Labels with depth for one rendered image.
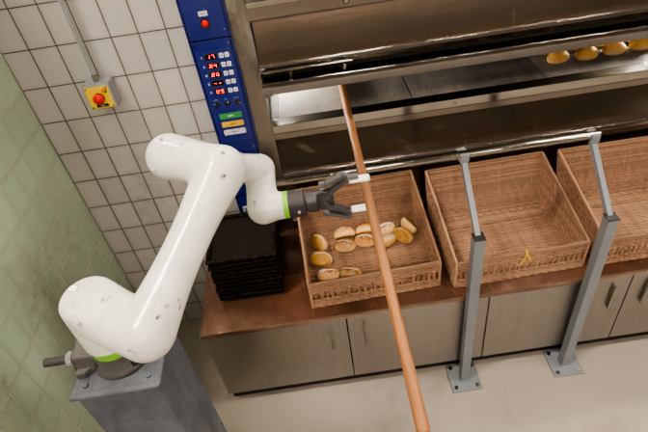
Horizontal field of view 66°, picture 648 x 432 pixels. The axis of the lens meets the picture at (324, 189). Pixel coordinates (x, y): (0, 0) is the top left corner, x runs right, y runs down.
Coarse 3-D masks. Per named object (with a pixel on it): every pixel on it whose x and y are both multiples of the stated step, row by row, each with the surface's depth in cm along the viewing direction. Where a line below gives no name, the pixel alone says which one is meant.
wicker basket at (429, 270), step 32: (352, 192) 231; (384, 192) 233; (416, 192) 223; (320, 224) 236; (352, 224) 238; (416, 224) 236; (352, 256) 228; (416, 256) 224; (320, 288) 202; (352, 288) 214; (416, 288) 210
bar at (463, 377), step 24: (504, 144) 183; (528, 144) 182; (552, 144) 182; (384, 168) 182; (600, 168) 182; (600, 192) 182; (480, 240) 178; (600, 240) 185; (480, 264) 186; (600, 264) 192; (576, 312) 214; (576, 336) 222; (552, 360) 240; (576, 360) 238; (456, 384) 236; (480, 384) 235
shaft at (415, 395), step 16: (352, 128) 196; (352, 144) 190; (368, 192) 166; (368, 208) 160; (384, 256) 144; (384, 272) 139; (384, 288) 137; (400, 320) 127; (400, 336) 123; (400, 352) 120; (416, 384) 113; (416, 400) 110; (416, 416) 108
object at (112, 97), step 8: (88, 80) 188; (104, 80) 186; (112, 80) 189; (88, 88) 184; (96, 88) 185; (104, 88) 185; (112, 88) 188; (88, 96) 187; (104, 96) 187; (112, 96) 188; (120, 96) 194; (96, 104) 189; (104, 104) 189; (112, 104) 189
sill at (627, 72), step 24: (600, 72) 212; (624, 72) 210; (432, 96) 213; (456, 96) 211; (480, 96) 210; (504, 96) 211; (288, 120) 213; (312, 120) 210; (336, 120) 211; (360, 120) 212
